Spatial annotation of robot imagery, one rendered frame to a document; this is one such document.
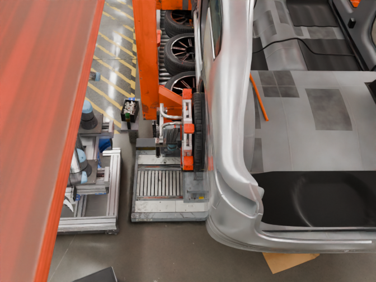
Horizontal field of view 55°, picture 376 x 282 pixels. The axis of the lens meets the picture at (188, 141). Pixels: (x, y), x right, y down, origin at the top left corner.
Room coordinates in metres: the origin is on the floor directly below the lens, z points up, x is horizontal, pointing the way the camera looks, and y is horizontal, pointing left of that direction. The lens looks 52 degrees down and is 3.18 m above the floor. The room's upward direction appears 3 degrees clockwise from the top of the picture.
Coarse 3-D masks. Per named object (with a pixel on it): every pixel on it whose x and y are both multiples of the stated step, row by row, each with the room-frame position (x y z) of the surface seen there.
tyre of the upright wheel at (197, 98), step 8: (192, 96) 2.16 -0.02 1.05; (200, 96) 2.07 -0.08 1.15; (200, 104) 1.95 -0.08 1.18; (200, 112) 1.87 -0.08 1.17; (200, 120) 1.81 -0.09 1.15; (200, 128) 1.76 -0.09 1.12; (200, 136) 1.72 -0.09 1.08; (200, 144) 1.67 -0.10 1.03; (200, 152) 1.64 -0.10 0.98; (200, 160) 1.63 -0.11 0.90; (200, 168) 1.64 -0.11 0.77
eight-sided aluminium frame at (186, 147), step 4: (184, 100) 2.04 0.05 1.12; (188, 100) 2.05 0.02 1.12; (184, 104) 2.00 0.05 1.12; (188, 104) 2.02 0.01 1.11; (184, 108) 1.96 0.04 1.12; (188, 108) 2.17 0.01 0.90; (184, 112) 1.91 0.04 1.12; (184, 116) 1.87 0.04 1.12; (184, 120) 1.83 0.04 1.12; (188, 120) 1.83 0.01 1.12; (184, 136) 1.74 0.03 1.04; (184, 140) 1.72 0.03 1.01; (188, 140) 2.03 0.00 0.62; (184, 144) 1.70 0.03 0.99; (188, 144) 1.71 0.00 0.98; (184, 148) 1.68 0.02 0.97; (188, 148) 1.68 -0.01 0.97; (184, 152) 1.67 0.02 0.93; (188, 152) 1.90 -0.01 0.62
